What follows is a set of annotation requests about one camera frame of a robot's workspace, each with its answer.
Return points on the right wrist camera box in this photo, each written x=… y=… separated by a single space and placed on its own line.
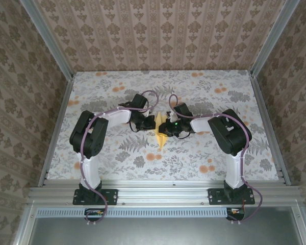
x=173 y=117

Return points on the aluminium frame post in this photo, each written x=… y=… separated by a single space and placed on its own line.
x=49 y=40
x=274 y=38

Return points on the aluminium mounting rail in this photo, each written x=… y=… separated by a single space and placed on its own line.
x=163 y=194

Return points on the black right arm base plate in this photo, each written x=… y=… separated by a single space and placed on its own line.
x=214 y=196

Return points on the floral print tablecloth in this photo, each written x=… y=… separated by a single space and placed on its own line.
x=193 y=166

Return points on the grey metal panel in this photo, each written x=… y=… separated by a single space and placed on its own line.
x=155 y=232

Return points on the yellow paper sheet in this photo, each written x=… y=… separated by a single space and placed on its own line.
x=161 y=140

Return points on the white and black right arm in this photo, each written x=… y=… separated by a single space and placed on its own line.
x=229 y=132

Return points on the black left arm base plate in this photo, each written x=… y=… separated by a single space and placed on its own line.
x=112 y=196

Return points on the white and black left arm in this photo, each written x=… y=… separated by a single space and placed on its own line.
x=89 y=135

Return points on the aluminium table side rail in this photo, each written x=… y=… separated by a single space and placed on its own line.
x=268 y=127
x=57 y=127

